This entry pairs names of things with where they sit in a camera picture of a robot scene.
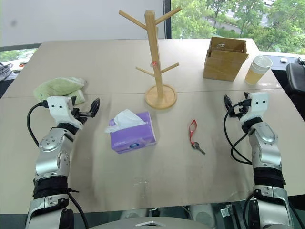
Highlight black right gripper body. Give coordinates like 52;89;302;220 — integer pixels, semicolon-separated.
229;98;252;119

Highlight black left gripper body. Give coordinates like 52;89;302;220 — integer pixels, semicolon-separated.
71;107;95;125

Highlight paper cup with clear lid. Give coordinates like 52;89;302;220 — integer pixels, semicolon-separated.
244;55;273;86

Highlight green folded towel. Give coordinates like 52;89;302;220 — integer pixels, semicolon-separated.
33;76;88;105

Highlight open brown cardboard box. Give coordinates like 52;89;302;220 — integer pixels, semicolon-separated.
203;36;250;82

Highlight white paper tissue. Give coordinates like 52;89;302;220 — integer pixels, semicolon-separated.
104;109;146;134

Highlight purple tissue box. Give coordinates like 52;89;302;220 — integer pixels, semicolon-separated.
109;111;157;155

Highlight black office chair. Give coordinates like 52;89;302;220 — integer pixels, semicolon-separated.
285;63;305;97

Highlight white flat desk object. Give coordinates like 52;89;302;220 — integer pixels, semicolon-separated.
13;62;27;72

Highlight wooden tree rack stand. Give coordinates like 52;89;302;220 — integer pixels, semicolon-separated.
118;6;183;110

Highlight silver robot torso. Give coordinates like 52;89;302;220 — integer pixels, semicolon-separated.
94;216;216;229

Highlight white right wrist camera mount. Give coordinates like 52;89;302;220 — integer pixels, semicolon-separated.
239;92;270;125

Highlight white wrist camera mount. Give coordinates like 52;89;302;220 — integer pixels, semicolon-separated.
239;92;270;125
47;96;84;130

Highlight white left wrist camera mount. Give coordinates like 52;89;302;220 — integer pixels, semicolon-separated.
47;96;84;130

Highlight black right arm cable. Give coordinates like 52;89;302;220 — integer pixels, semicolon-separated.
223;102;253;165

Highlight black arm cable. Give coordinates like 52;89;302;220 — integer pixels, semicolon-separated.
26;101;48;146
223;102;253;165

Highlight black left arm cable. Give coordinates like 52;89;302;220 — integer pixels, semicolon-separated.
26;101;48;146

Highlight key with red strap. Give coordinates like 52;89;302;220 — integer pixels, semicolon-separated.
189;119;206;155

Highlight tangled dark cables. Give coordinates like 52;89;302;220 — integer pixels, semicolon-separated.
0;62;14;81

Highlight black window frame post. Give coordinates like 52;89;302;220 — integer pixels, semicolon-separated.
163;0;173;40

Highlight silver metal bracket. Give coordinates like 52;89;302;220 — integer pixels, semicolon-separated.
220;204;234;219

